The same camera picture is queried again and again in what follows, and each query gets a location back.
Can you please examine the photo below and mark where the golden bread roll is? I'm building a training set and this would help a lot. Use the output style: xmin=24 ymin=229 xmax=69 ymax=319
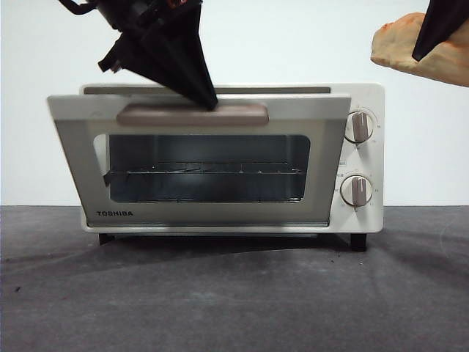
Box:
xmin=369 ymin=12 xmax=469 ymax=89

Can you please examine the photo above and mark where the cream Toshiba toaster oven body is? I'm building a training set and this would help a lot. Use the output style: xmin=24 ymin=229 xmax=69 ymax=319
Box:
xmin=79 ymin=83 xmax=385 ymax=252

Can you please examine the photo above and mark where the beige oven knob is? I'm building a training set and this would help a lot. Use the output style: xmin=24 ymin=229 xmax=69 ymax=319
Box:
xmin=344 ymin=111 xmax=376 ymax=144
xmin=339 ymin=175 xmax=374 ymax=208

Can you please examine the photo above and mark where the glass oven door beige handle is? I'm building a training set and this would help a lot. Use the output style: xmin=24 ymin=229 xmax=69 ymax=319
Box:
xmin=46 ymin=93 xmax=352 ymax=228

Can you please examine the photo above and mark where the metal wire oven rack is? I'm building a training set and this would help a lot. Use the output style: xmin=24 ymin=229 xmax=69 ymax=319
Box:
xmin=103 ymin=162 xmax=303 ymax=188

